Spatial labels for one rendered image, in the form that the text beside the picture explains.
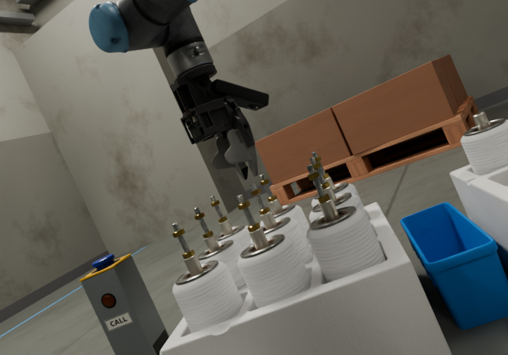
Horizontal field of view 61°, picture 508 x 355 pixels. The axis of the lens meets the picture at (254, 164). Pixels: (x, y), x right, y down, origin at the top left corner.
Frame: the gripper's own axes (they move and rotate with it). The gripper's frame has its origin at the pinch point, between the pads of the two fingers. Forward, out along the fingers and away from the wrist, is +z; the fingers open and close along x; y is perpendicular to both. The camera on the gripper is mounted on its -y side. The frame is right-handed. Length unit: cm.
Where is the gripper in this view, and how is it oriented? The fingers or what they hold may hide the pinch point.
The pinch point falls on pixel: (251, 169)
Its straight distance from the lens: 80.3
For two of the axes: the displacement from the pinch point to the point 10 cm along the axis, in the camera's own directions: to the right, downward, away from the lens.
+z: 4.1, 9.1, 0.4
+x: 4.9, -1.9, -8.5
